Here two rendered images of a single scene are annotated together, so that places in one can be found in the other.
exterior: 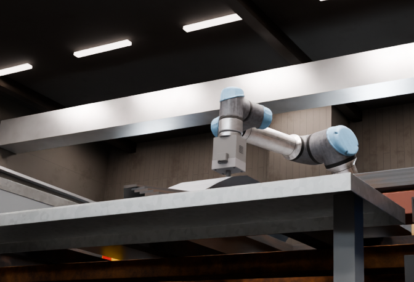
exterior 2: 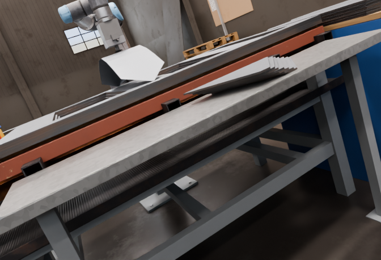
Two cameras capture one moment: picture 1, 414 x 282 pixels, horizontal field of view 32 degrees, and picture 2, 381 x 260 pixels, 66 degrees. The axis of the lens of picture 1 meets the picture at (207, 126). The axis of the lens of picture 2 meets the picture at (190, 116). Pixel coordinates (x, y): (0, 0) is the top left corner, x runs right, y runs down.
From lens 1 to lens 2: 159 cm
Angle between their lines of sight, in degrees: 64
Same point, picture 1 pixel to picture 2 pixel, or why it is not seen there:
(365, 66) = not seen: outside the picture
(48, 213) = (220, 115)
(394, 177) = (301, 26)
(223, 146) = (110, 28)
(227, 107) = not seen: outside the picture
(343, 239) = (353, 61)
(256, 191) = (356, 48)
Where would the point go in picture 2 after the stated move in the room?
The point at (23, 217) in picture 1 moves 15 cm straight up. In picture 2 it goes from (193, 129) to (170, 68)
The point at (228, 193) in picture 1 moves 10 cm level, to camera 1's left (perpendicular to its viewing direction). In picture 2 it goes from (343, 54) to (342, 61)
